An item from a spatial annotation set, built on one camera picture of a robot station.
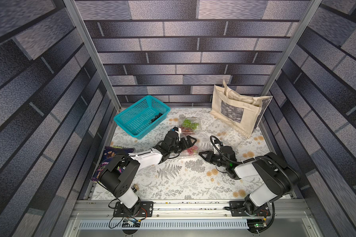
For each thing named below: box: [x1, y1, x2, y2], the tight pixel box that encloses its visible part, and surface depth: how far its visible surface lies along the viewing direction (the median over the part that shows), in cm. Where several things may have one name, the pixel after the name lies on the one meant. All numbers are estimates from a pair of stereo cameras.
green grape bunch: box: [181, 118, 200, 129], surface depth 105 cm
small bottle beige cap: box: [131, 183, 140, 194], surface depth 79 cm
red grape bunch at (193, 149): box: [186, 145, 199, 154], surface depth 94 cm
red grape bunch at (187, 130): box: [180, 126, 194, 135], surface depth 103 cm
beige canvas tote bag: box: [210, 79, 273, 139], surface depth 97 cm
